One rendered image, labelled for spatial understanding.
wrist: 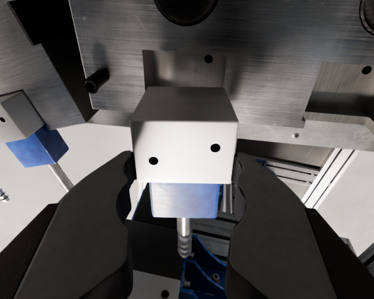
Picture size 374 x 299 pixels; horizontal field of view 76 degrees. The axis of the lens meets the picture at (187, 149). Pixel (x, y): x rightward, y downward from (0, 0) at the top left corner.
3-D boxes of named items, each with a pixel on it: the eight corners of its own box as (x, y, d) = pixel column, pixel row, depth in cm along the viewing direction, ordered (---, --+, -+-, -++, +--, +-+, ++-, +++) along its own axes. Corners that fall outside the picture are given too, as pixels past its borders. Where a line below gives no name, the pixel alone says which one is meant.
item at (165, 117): (212, 228, 22) (218, 288, 17) (158, 227, 22) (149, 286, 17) (225, 86, 15) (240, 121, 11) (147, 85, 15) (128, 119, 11)
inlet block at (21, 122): (100, 176, 31) (79, 209, 27) (68, 180, 33) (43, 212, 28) (41, 80, 24) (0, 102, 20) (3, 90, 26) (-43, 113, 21)
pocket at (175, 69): (220, 99, 20) (219, 121, 17) (158, 94, 21) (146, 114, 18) (227, 42, 17) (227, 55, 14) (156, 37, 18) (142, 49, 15)
